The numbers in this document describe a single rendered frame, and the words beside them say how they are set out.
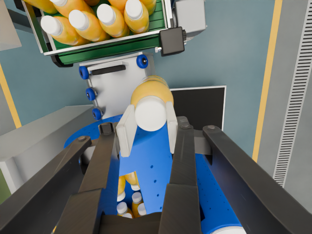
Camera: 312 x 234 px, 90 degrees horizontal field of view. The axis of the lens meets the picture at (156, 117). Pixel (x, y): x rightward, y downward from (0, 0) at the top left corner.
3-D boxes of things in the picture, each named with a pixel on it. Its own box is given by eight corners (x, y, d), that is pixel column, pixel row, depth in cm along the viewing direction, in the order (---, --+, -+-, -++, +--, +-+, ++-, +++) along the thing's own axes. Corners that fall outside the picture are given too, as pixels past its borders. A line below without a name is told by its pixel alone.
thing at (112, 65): (102, 74, 57) (89, 76, 45) (100, 67, 56) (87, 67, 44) (129, 69, 56) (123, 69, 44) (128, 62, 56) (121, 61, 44)
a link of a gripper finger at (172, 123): (168, 122, 13) (177, 121, 13) (165, 101, 19) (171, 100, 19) (170, 154, 14) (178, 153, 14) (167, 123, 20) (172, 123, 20)
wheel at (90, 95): (87, 100, 57) (92, 98, 58) (91, 102, 54) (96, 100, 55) (83, 87, 55) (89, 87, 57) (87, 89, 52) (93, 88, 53)
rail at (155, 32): (50, 55, 52) (44, 55, 49) (49, 53, 52) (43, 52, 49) (167, 33, 51) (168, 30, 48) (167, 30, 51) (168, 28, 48)
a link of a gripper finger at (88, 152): (115, 162, 12) (77, 165, 12) (126, 133, 17) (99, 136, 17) (112, 145, 11) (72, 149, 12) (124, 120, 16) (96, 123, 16)
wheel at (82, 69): (84, 79, 51) (90, 78, 52) (80, 65, 50) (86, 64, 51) (81, 80, 55) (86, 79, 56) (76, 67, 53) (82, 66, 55)
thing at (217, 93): (170, 207, 196) (172, 218, 182) (165, 87, 150) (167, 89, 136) (211, 204, 196) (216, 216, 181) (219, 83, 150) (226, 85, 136)
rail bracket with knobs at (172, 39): (156, 58, 58) (156, 56, 48) (152, 36, 56) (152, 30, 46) (182, 53, 58) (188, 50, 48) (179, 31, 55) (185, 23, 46)
